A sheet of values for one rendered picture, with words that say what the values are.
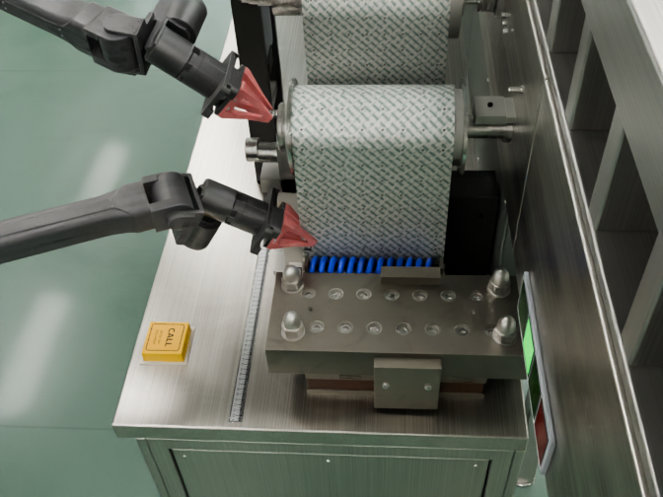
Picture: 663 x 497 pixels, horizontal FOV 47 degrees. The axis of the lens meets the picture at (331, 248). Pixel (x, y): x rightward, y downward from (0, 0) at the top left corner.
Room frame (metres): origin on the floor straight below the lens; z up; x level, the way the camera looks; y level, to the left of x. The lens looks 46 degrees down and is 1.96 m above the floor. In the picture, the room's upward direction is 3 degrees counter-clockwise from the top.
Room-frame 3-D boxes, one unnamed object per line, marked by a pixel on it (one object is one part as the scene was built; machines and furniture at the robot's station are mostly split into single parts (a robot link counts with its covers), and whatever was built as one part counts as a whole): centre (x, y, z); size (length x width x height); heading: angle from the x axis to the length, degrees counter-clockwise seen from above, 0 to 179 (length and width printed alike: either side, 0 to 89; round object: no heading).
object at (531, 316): (0.54, -0.24, 1.18); 0.25 x 0.01 x 0.07; 174
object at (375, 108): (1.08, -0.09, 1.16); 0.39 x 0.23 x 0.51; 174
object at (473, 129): (0.93, -0.25, 1.25); 0.07 x 0.04 x 0.04; 84
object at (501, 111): (0.93, -0.25, 1.28); 0.06 x 0.05 x 0.02; 84
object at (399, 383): (0.67, -0.10, 0.96); 0.10 x 0.03 x 0.11; 84
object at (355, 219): (0.89, -0.07, 1.10); 0.23 x 0.01 x 0.18; 84
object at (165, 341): (0.82, 0.29, 0.91); 0.07 x 0.07 x 0.02; 84
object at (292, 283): (0.83, 0.07, 1.05); 0.04 x 0.04 x 0.04
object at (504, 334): (0.70, -0.25, 1.05); 0.04 x 0.04 x 0.04
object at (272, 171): (1.00, 0.08, 1.05); 0.06 x 0.05 x 0.31; 84
